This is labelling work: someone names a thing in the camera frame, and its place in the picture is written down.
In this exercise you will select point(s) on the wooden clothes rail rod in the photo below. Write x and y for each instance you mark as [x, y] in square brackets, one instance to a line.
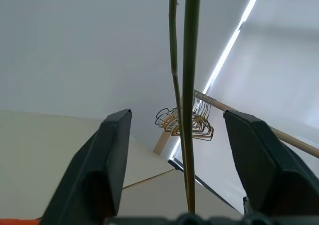
[294, 139]

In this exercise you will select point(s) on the orange fabric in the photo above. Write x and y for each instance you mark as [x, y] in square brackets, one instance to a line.
[17, 222]

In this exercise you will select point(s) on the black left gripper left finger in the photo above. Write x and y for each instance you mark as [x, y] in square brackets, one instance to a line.
[94, 160]

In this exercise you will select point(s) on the ceiling light strip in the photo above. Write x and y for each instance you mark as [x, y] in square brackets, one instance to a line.
[229, 45]

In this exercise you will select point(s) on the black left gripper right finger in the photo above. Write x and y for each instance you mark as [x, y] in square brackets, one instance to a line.
[269, 165]

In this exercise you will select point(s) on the wooden rack post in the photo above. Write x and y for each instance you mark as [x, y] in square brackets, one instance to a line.
[161, 142]

